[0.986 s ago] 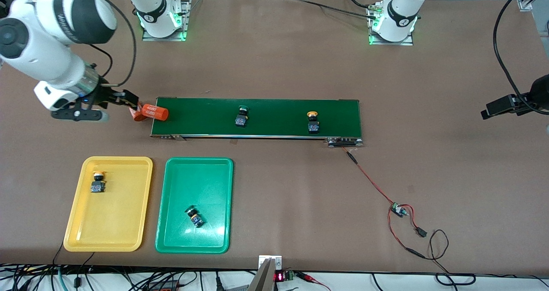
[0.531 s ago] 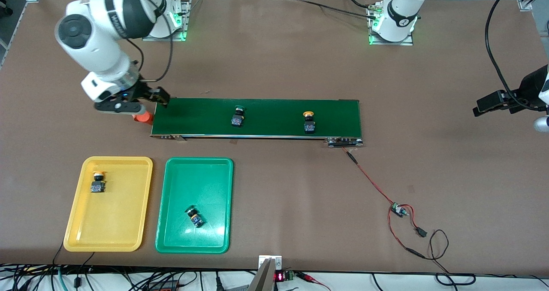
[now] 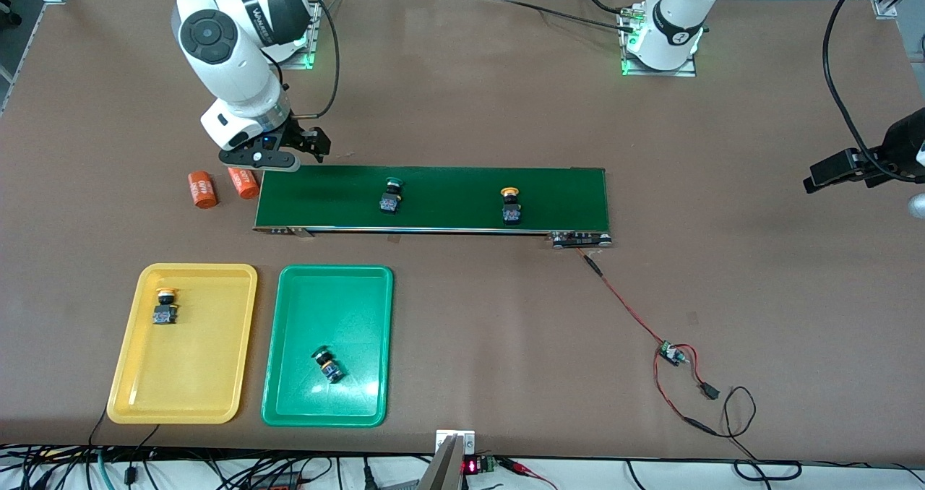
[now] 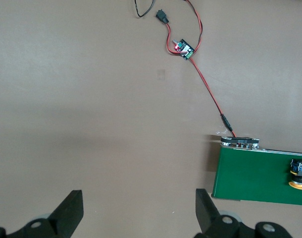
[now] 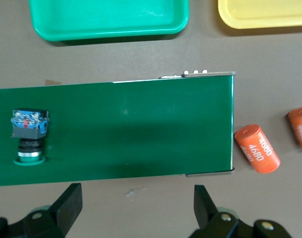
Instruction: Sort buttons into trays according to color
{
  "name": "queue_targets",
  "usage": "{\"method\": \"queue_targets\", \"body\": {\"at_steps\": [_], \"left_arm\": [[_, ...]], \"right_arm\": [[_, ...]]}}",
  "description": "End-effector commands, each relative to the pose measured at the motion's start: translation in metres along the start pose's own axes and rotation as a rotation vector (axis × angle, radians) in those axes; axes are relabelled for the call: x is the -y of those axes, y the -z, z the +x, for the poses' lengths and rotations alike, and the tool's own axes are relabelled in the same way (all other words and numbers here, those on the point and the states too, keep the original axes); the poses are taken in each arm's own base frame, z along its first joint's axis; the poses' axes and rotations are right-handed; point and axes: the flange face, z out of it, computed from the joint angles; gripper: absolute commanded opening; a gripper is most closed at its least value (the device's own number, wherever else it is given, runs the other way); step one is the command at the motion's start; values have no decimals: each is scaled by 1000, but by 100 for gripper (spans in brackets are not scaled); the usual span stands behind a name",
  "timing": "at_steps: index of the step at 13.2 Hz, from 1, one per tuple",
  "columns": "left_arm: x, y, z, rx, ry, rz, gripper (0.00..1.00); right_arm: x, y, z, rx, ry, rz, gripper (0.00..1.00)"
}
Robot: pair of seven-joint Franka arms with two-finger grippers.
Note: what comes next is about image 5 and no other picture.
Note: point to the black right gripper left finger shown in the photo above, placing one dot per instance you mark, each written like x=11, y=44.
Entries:
x=71, y=203

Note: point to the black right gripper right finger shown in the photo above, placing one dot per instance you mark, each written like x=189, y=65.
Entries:
x=203, y=205

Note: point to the green push button switch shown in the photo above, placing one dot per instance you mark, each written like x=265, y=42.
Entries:
x=29, y=129

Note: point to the green conveyor belt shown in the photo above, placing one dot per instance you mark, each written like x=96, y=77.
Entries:
x=128, y=129

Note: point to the green plastic tray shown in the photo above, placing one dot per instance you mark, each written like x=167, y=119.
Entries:
x=109, y=17

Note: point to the yellow plastic tray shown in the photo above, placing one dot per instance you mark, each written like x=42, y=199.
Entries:
x=265, y=12

